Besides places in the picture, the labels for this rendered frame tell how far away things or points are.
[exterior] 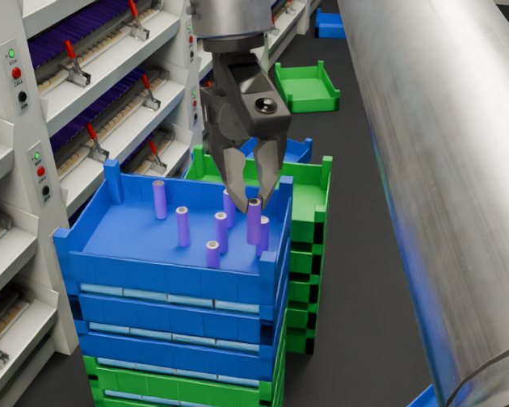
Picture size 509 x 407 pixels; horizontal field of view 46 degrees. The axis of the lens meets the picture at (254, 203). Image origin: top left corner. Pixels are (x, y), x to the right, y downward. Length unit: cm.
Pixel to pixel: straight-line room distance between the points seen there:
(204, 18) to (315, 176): 70
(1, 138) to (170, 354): 47
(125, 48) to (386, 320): 88
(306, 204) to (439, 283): 106
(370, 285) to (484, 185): 136
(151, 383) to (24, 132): 48
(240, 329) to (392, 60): 61
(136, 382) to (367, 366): 57
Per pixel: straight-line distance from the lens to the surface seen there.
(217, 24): 67
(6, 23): 107
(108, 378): 103
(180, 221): 88
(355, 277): 158
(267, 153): 72
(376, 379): 137
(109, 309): 90
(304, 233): 115
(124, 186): 100
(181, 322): 88
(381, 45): 32
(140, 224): 96
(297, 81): 257
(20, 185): 115
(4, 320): 132
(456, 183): 22
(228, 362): 92
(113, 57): 140
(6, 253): 118
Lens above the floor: 106
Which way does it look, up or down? 36 degrees down
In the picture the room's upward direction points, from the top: straight up
